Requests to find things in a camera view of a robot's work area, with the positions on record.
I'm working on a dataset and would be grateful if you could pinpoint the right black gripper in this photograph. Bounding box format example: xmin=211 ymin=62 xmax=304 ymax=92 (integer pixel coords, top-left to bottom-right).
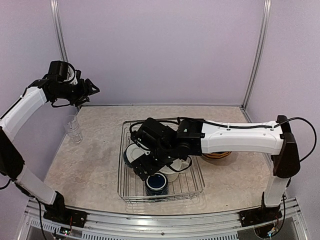
xmin=130 ymin=145 xmax=177 ymax=181

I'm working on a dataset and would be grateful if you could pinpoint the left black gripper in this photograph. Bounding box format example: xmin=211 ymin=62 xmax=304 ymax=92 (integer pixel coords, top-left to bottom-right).
xmin=53 ymin=77 xmax=100 ymax=107

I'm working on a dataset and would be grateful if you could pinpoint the dark blue mug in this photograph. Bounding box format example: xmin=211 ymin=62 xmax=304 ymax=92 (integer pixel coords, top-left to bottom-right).
xmin=144 ymin=172 xmax=169 ymax=196

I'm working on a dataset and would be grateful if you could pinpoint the clear glass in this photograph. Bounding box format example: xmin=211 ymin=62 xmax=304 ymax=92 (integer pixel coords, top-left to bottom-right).
xmin=63 ymin=115 xmax=80 ymax=136
xmin=65 ymin=125 xmax=83 ymax=144

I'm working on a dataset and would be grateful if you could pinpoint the yellow polka dot plate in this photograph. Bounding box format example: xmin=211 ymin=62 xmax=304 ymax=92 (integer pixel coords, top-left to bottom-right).
xmin=201 ymin=150 xmax=232 ymax=160

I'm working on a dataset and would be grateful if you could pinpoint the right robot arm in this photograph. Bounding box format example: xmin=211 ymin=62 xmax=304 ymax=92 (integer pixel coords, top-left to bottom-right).
xmin=124 ymin=115 xmax=303 ymax=227

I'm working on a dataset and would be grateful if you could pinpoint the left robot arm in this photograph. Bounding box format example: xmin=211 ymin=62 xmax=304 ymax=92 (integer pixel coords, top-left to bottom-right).
xmin=0 ymin=60 xmax=100 ymax=223

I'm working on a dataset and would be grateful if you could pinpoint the dark blue white bowl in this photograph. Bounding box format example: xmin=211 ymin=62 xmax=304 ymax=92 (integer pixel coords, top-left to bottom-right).
xmin=123 ymin=143 xmax=150 ymax=169

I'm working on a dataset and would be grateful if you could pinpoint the white ceramic mug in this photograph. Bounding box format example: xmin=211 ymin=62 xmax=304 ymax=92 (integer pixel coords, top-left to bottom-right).
xmin=159 ymin=159 xmax=190 ymax=183

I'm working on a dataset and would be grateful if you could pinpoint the bird pattern ceramic plate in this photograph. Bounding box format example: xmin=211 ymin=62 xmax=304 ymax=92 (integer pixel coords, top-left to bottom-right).
xmin=202 ymin=152 xmax=232 ymax=162

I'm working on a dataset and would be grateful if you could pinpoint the back wall aluminium rail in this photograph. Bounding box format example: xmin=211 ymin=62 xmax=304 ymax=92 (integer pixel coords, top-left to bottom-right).
xmin=82 ymin=103 xmax=243 ymax=108

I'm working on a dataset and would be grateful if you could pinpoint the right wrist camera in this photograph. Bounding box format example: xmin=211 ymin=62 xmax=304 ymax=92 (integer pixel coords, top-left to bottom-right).
xmin=129 ymin=117 xmax=178 ymax=151

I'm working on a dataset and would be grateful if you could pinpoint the metal wire dish rack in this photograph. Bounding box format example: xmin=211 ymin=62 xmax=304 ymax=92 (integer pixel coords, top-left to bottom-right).
xmin=117 ymin=117 xmax=205 ymax=203

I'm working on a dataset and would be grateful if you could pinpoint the left corner aluminium post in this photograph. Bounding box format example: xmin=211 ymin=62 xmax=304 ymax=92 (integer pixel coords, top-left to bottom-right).
xmin=50 ymin=0 xmax=69 ymax=62

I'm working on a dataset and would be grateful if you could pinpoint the corner aluminium post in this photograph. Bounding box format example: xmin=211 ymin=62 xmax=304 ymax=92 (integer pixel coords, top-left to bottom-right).
xmin=241 ymin=0 xmax=272 ymax=111
xmin=50 ymin=0 xmax=69 ymax=62

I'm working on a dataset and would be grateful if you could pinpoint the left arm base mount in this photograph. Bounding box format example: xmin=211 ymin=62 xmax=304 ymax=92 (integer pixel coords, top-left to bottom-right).
xmin=43 ymin=205 xmax=88 ymax=228

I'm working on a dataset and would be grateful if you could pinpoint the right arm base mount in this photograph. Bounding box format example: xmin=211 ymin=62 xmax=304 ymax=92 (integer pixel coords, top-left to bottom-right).
xmin=239 ymin=206 xmax=283 ymax=227

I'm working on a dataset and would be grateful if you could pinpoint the aluminium front frame rail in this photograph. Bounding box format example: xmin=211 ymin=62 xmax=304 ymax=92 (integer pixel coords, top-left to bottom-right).
xmin=17 ymin=197 xmax=308 ymax=240

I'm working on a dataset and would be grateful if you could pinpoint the right corner aluminium post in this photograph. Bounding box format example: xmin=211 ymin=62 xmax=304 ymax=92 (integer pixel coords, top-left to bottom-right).
xmin=241 ymin=0 xmax=272 ymax=111

